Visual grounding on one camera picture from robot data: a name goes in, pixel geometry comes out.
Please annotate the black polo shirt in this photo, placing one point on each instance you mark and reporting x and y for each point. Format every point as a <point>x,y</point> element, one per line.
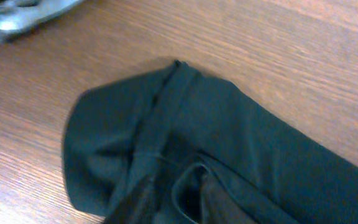
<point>176,146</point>

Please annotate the grey folded garment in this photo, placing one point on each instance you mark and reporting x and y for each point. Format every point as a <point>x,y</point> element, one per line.
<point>19,16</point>

